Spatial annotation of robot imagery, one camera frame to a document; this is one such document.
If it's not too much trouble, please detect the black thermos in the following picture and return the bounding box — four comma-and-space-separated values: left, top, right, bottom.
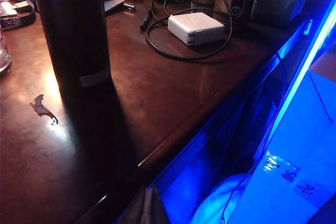
29, 0, 116, 99

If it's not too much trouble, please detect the Starbucks glass cup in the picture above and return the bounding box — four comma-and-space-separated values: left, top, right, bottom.
0, 27, 13, 74

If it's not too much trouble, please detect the white power adapter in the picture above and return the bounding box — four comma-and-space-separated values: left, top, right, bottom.
167, 12, 227, 47

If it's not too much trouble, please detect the dark flat card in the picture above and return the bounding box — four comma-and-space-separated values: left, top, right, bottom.
104, 0, 130, 15

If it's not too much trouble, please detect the rounded white bag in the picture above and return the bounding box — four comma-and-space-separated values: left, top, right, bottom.
191, 173, 253, 224

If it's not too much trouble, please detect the handwritten cardboard box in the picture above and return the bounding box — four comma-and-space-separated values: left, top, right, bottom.
225, 70, 336, 224

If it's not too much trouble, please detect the LED light strip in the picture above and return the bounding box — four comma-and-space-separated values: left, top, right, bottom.
285, 0, 336, 100

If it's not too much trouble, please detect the black adapter cable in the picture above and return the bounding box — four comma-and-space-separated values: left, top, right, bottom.
139, 0, 235, 61

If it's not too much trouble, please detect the purple lanyard with card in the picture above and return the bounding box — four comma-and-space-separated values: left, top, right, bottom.
0, 0, 38, 31

